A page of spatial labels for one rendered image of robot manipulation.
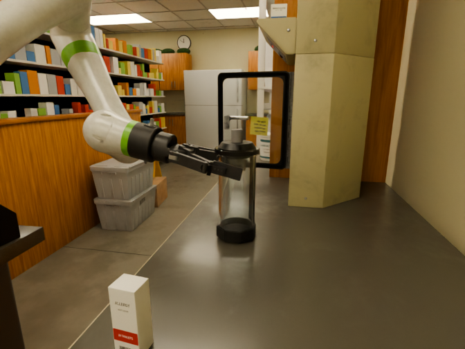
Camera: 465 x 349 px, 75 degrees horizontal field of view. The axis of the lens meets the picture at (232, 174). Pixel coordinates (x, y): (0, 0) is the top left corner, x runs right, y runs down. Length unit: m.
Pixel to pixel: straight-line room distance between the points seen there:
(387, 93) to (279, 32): 0.58
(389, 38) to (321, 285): 1.02
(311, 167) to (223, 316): 0.59
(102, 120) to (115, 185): 2.31
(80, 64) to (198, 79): 5.13
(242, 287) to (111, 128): 0.47
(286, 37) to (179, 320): 0.78
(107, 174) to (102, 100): 2.14
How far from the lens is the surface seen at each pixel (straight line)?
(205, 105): 6.08
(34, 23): 0.96
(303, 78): 0.96
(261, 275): 0.65
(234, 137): 0.71
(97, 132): 0.80
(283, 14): 1.08
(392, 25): 1.40
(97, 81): 1.03
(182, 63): 6.61
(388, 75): 1.38
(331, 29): 0.98
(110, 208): 3.19
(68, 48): 1.11
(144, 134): 0.76
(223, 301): 0.58
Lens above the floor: 1.29
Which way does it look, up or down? 14 degrees down
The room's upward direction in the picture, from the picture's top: straight up
